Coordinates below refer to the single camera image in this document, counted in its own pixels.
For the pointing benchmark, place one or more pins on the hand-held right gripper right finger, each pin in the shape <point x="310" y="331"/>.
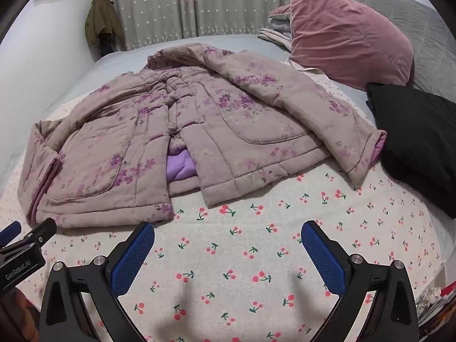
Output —
<point x="322" y="260"/>

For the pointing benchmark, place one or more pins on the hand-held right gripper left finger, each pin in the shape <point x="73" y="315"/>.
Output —
<point x="133" y="260"/>

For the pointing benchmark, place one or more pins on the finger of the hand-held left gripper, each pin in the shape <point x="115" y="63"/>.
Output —
<point x="10" y="231"/>
<point x="39" y="233"/>

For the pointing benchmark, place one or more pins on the floral quilted jacket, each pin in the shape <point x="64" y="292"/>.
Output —
<point x="228" y="114"/>

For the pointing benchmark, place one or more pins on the cherry print bed sheet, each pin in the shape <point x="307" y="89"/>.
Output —
<point x="249" y="274"/>

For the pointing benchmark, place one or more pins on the colourful printed paper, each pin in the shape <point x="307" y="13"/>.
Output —
<point x="433" y="304"/>

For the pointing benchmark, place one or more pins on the black cloth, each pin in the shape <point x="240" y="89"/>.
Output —
<point x="416" y="139"/>

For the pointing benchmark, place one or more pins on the dark hanging garment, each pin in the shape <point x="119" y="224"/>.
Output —
<point x="105" y="45"/>

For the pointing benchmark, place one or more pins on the pink velvet pillow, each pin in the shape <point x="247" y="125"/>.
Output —
<point x="342" y="39"/>

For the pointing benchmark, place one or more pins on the olive hanging jacket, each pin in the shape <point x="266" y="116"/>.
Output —
<point x="103" y="19"/>

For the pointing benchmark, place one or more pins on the folded beige cloth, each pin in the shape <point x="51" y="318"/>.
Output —
<point x="272" y="36"/>

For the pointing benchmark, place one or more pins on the grey folded cloth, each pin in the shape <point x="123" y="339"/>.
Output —
<point x="279" y="21"/>

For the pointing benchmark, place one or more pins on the grey patterned curtain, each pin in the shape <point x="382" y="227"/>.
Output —
<point x="178" y="7"/>

